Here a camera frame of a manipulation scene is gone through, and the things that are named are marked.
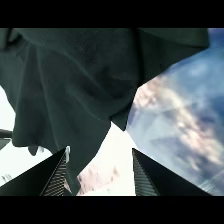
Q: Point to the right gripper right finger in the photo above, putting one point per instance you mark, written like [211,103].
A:
[156,178]

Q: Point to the black garment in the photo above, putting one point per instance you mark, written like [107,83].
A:
[76,86]

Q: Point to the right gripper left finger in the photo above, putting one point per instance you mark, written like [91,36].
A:
[40,178]

